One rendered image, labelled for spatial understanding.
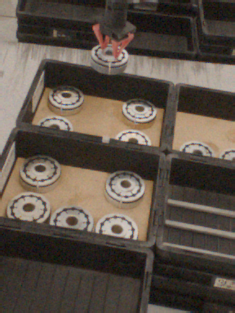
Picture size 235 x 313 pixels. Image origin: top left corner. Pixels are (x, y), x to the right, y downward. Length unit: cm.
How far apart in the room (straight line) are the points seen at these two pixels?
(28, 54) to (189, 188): 87
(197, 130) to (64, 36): 104
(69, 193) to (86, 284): 26
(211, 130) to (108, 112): 31
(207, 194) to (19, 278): 53
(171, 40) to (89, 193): 150
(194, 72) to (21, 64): 62
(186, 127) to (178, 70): 47
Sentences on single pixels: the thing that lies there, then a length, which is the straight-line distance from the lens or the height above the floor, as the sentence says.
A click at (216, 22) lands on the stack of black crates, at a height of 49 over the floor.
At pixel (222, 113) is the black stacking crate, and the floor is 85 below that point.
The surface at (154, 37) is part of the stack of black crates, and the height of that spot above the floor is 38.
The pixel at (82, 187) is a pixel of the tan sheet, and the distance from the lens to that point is 155.
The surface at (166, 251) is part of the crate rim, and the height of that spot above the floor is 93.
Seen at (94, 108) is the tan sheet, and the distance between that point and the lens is 177.
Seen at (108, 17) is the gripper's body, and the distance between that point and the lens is 154.
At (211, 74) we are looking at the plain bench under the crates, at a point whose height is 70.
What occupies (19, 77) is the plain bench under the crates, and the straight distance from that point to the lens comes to 207.
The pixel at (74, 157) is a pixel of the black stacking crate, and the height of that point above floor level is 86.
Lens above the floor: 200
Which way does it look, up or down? 42 degrees down
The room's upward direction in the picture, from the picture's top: 10 degrees clockwise
